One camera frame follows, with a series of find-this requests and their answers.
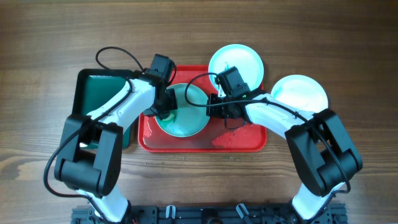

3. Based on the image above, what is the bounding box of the red plastic tray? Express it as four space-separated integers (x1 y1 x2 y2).
137 65 267 153

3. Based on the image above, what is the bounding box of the large white plate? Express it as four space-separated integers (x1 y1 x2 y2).
271 75 329 113

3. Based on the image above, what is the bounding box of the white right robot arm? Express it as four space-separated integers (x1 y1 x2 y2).
206 90 363 222

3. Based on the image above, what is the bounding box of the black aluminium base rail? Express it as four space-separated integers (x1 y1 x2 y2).
70 202 347 224

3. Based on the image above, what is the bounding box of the green yellow sponge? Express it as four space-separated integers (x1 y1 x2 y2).
159 112 175 122

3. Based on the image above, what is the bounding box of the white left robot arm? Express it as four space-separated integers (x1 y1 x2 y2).
46 68 173 223

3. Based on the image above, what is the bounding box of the black water tray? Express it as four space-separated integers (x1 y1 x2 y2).
71 68 137 149

